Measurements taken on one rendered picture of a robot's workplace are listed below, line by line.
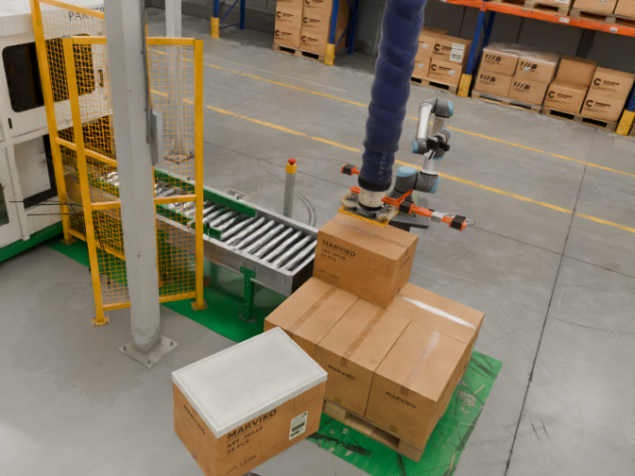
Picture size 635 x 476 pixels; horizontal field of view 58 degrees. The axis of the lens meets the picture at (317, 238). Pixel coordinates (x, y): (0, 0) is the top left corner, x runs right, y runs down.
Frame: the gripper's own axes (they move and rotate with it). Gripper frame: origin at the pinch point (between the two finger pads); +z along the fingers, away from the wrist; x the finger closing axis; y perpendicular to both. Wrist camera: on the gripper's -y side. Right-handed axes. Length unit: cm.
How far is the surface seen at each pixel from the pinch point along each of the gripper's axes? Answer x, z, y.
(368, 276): -84, 42, 14
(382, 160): -3.3, 30.2, 22.1
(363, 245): -63, 38, 22
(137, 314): -122, 128, 143
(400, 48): 66, 31, 23
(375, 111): 27, 33, 31
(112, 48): 56, 127, 146
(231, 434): -62, 215, 5
